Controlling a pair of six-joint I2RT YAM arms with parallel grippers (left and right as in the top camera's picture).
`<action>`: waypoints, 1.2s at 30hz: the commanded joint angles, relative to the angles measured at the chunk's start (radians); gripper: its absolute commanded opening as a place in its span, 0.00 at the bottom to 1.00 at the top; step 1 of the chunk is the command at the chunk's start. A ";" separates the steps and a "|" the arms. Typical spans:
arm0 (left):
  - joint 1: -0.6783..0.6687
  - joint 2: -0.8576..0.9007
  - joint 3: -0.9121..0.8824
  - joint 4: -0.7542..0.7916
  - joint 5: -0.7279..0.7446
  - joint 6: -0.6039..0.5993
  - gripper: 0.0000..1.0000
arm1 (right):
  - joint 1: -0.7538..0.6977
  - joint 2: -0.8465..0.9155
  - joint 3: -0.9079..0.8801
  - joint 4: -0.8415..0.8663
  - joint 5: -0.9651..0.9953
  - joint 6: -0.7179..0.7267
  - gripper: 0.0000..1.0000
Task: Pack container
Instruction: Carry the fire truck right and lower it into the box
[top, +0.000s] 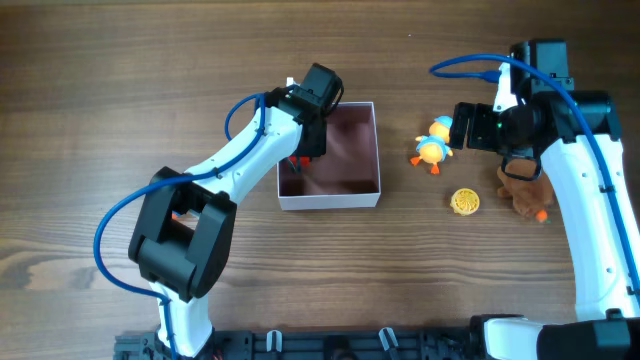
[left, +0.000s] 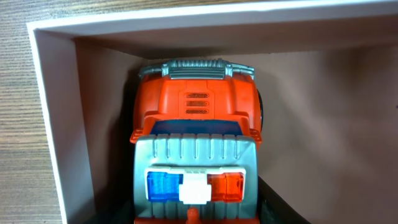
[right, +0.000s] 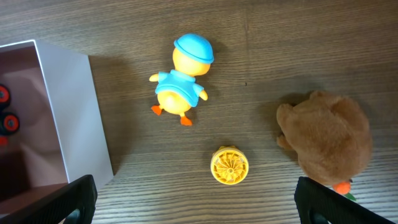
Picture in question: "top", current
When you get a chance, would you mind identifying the red toy fire truck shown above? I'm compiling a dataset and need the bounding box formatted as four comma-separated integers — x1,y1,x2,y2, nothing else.
287,156,311,172

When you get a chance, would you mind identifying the yellow toy duck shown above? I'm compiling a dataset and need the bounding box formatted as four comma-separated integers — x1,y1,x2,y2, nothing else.
410,116,453,175

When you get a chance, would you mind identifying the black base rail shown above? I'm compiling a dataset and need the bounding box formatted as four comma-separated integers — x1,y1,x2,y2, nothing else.
113,327,501,360

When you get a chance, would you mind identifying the white cardboard box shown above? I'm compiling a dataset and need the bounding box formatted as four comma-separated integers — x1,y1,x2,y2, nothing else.
277,102,381,211

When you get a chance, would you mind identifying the yellow round toy disc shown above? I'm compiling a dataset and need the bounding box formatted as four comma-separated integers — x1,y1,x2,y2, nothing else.
450,188,480,216

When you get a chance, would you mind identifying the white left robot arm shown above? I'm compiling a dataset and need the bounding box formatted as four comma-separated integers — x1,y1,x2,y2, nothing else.
128,63,344,359

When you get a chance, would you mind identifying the brown plush toy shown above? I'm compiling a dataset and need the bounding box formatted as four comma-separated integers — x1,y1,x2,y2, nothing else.
497,168,554,223

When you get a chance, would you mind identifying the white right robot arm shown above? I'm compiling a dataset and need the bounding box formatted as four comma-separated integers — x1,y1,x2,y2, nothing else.
450,39,639,359

